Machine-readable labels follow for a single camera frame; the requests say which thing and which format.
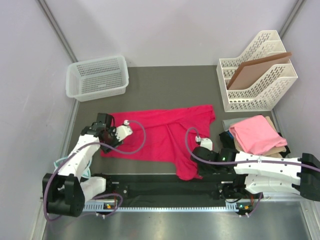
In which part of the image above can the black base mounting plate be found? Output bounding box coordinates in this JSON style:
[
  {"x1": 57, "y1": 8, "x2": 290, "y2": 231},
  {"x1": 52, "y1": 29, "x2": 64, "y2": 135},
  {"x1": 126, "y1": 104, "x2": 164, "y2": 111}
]
[{"x1": 98, "y1": 173, "x2": 259, "y2": 208}]

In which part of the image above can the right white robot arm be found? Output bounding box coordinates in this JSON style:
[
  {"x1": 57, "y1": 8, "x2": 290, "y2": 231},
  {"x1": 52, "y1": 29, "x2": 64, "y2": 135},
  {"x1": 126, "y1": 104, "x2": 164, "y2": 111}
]
[{"x1": 190, "y1": 146, "x2": 320, "y2": 202}]

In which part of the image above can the cream perforated file organizer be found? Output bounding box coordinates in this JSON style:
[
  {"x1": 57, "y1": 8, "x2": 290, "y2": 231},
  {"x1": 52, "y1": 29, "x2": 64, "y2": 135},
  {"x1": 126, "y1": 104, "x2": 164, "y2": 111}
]
[{"x1": 216, "y1": 30, "x2": 298, "y2": 112}]

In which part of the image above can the brown cardboard sheet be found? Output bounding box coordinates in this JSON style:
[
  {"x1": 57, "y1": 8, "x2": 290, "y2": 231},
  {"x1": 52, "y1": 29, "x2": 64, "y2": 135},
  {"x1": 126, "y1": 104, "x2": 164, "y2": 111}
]
[{"x1": 226, "y1": 52, "x2": 292, "y2": 90}]

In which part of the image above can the purple cable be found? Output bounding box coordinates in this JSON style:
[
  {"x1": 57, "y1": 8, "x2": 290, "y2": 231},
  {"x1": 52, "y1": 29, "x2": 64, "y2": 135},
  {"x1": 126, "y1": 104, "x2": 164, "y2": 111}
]
[
  {"x1": 42, "y1": 119, "x2": 147, "y2": 222},
  {"x1": 184, "y1": 126, "x2": 320, "y2": 173}
]

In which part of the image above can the white perforated plastic basket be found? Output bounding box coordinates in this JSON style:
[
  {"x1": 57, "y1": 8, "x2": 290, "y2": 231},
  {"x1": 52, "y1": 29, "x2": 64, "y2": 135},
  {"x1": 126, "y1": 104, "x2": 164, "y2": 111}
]
[{"x1": 65, "y1": 55, "x2": 129, "y2": 102}]

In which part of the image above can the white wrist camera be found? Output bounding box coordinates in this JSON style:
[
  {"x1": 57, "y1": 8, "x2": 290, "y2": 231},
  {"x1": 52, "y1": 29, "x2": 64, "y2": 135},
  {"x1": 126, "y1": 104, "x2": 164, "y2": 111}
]
[
  {"x1": 195, "y1": 136, "x2": 213, "y2": 151},
  {"x1": 115, "y1": 120, "x2": 133, "y2": 142}
]

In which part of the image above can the beige folded t shirt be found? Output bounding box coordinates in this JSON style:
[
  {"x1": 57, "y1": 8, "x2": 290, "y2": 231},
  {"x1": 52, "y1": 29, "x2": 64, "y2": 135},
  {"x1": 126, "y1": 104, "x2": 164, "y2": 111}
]
[{"x1": 233, "y1": 115, "x2": 288, "y2": 158}]

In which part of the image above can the aluminium frame rail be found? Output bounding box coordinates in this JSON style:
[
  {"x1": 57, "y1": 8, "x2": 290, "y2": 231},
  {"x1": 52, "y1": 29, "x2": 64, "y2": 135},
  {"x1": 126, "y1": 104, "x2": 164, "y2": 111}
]
[{"x1": 39, "y1": 192, "x2": 320, "y2": 208}]

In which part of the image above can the teal and white hanger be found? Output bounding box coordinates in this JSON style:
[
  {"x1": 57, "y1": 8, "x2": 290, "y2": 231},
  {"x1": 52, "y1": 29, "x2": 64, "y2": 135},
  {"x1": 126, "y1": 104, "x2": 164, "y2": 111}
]
[{"x1": 53, "y1": 156, "x2": 93, "y2": 179}]

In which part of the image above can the pink folded t shirt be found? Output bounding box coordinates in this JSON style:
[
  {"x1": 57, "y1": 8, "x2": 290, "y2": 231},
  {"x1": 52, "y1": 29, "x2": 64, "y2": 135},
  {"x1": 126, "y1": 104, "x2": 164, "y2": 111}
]
[{"x1": 228, "y1": 115, "x2": 288, "y2": 155}]

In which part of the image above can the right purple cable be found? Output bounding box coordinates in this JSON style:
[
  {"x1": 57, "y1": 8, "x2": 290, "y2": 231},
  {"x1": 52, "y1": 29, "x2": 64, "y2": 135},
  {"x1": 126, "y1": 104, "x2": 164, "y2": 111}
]
[{"x1": 184, "y1": 126, "x2": 320, "y2": 173}]

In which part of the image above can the red t shirt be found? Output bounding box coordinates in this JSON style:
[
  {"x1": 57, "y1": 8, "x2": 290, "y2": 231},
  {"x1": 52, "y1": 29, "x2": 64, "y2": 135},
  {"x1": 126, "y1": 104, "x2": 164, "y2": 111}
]
[{"x1": 100, "y1": 104, "x2": 216, "y2": 181}]

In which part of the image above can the white slotted cable duct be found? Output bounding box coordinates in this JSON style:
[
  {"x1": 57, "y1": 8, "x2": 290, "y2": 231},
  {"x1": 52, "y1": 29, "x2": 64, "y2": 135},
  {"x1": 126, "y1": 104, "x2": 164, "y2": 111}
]
[{"x1": 82, "y1": 201, "x2": 253, "y2": 213}]

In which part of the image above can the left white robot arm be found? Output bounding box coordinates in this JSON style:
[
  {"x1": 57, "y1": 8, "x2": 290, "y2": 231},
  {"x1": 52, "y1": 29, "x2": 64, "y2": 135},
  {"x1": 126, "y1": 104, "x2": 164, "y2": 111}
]
[{"x1": 42, "y1": 113, "x2": 132, "y2": 217}]

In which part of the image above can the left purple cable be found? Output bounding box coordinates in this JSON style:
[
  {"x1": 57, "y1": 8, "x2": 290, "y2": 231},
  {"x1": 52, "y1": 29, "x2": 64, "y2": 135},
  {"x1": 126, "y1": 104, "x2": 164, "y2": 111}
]
[{"x1": 42, "y1": 119, "x2": 147, "y2": 222}]

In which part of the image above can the black folded t shirt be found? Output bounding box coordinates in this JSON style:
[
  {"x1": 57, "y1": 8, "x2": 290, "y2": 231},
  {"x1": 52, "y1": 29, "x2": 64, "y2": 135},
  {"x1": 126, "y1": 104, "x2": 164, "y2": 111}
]
[{"x1": 219, "y1": 131, "x2": 291, "y2": 158}]

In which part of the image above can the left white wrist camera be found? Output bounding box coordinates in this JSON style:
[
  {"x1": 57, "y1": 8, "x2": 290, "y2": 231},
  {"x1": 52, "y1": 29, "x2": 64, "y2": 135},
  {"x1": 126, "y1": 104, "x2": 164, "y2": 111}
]
[{"x1": 115, "y1": 120, "x2": 133, "y2": 142}]

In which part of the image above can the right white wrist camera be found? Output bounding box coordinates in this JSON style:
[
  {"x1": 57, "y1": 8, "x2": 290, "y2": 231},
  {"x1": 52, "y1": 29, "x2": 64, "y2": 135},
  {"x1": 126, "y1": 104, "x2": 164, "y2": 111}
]
[{"x1": 195, "y1": 136, "x2": 213, "y2": 151}]

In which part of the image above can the grey folded t shirt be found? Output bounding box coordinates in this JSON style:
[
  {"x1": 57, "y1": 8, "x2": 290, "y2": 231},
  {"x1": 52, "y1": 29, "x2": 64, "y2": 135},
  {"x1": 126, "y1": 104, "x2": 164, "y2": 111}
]
[{"x1": 222, "y1": 118, "x2": 243, "y2": 131}]

